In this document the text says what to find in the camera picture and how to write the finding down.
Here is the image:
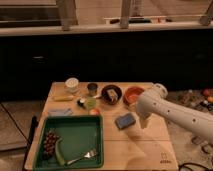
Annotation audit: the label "blue sponge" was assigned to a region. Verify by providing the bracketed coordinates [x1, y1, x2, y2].
[115, 113, 136, 130]

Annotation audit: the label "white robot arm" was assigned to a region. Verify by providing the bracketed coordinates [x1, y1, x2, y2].
[136, 83, 213, 144]

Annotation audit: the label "green plastic tray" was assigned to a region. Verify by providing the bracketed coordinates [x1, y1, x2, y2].
[33, 115, 104, 171]

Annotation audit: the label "orange bowl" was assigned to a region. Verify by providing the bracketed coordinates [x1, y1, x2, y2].
[123, 86, 144, 106]

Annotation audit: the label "wooden table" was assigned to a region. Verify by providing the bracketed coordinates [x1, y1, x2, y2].
[25, 82, 178, 171]

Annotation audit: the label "brown block in bowl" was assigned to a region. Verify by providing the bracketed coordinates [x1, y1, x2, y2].
[107, 89, 118, 102]

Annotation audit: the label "black bowl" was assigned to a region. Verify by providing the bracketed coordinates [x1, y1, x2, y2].
[101, 85, 122, 105]

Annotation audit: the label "red apple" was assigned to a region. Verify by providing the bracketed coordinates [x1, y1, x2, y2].
[89, 108, 100, 116]

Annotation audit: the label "green cup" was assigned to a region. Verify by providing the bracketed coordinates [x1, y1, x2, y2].
[84, 98, 96, 110]

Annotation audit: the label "dark metal cup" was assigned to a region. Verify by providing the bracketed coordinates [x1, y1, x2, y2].
[87, 82, 98, 96]

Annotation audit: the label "silver fork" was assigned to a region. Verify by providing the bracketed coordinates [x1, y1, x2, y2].
[66, 149, 97, 165]

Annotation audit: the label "bottles on floor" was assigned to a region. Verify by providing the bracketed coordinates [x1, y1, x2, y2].
[178, 89, 213, 154]

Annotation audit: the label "small black white object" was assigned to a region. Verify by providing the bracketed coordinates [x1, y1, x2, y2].
[77, 98, 86, 107]

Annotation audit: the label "white cup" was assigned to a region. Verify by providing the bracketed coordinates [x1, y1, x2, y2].
[65, 77, 79, 93]

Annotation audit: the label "light blue cloth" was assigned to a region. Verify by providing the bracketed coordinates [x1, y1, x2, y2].
[48, 108, 73, 116]

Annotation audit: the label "bunch of dark grapes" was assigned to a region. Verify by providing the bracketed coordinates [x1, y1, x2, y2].
[43, 131, 59, 160]

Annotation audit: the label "black cable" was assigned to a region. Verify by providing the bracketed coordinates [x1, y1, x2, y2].
[178, 161, 211, 171]

